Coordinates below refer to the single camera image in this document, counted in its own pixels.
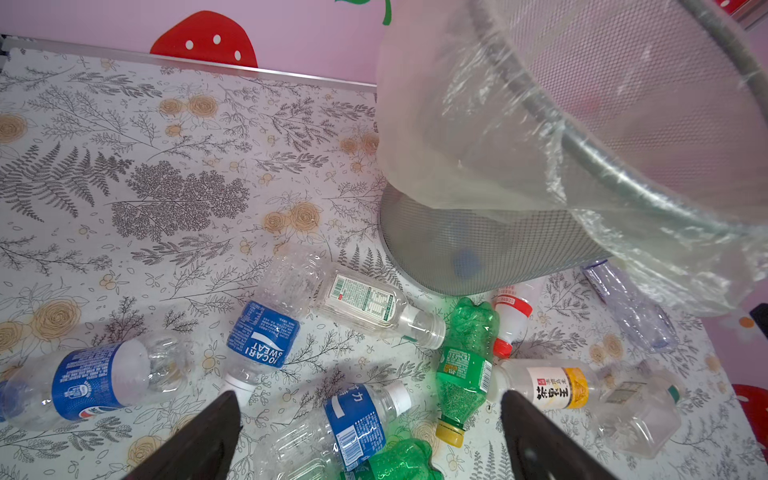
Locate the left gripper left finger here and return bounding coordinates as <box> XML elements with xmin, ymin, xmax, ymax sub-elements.
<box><xmin>125</xmin><ymin>390</ymin><xmax>241</xmax><ymax>480</ymax></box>

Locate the Pocari Sweat bottle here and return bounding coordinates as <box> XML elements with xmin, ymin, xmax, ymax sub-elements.
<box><xmin>222</xmin><ymin>248</ymin><xmax>327</xmax><ymax>407</ymax></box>

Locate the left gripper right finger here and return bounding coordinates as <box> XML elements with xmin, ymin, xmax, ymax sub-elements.
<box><xmin>500</xmin><ymin>390</ymin><xmax>615</xmax><ymax>480</ymax></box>

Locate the green bottle near bin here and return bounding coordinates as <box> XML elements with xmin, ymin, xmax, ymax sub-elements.
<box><xmin>435</xmin><ymin>297</ymin><xmax>499</xmax><ymax>448</ymax></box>

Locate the clear bottle white green label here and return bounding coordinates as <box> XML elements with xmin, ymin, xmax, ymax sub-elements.
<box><xmin>312</xmin><ymin>263</ymin><xmax>447</xmax><ymax>350</ymax></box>

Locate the white bottle red cap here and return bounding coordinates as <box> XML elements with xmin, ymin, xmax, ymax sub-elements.
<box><xmin>492</xmin><ymin>277</ymin><xmax>546</xmax><ymax>359</ymax></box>

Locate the grey mesh waste bin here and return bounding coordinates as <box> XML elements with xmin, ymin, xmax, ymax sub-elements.
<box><xmin>377</xmin><ymin>0</ymin><xmax>768</xmax><ymax>298</ymax></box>

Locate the square clear bottle green cap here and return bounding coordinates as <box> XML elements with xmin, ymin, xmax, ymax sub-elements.
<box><xmin>590</xmin><ymin>369</ymin><xmax>686</xmax><ymax>459</ymax></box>

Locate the clear bottle blue label centre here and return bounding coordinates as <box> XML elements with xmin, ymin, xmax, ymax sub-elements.
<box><xmin>254</xmin><ymin>381</ymin><xmax>412</xmax><ymax>479</ymax></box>

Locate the Pepsi water bottle blue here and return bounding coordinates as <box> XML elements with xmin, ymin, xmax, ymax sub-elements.
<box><xmin>1</xmin><ymin>330</ymin><xmax>194</xmax><ymax>431</ymax></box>

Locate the bottle yellow white label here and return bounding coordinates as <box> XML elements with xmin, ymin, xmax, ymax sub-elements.
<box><xmin>487</xmin><ymin>359</ymin><xmax>604</xmax><ymax>410</ymax></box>

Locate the green bottle yellow cap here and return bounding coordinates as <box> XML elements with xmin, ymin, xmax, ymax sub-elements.
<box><xmin>337</xmin><ymin>438</ymin><xmax>444</xmax><ymax>480</ymax></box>

